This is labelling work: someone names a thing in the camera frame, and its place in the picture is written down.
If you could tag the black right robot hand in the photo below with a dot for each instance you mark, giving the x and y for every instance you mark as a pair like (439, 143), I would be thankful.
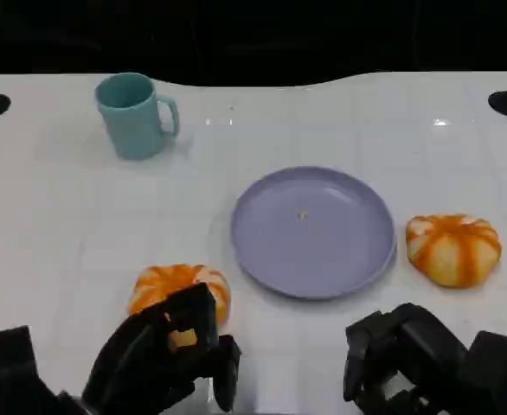
(413, 346)

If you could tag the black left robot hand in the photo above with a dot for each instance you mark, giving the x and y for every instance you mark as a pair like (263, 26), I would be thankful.
(141, 367)

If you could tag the orange white toy bread roll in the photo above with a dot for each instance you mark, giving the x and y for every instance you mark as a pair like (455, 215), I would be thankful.
(162, 281)
(452, 253)

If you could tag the lilac plate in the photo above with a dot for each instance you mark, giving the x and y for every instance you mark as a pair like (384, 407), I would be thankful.
(314, 250)

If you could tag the pale green mug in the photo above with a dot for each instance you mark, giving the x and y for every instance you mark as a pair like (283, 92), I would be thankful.
(128, 125)

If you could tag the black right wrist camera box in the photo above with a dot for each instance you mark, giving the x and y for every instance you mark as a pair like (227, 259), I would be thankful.
(500, 372)

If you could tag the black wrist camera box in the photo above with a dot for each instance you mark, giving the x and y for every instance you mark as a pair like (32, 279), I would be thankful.
(11, 367)
(500, 372)

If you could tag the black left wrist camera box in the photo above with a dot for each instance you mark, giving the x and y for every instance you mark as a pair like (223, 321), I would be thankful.
(11, 367)

